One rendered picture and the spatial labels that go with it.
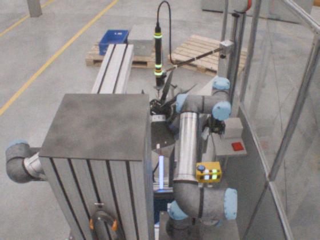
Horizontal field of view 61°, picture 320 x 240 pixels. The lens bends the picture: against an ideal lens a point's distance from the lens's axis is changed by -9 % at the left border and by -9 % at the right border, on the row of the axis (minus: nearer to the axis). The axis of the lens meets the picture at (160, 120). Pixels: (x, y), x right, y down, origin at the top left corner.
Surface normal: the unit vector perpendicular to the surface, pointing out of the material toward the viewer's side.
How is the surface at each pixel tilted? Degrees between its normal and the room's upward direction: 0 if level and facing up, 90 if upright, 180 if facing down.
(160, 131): 10
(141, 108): 0
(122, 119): 0
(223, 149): 0
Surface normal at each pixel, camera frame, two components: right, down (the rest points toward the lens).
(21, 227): 0.00, -0.76
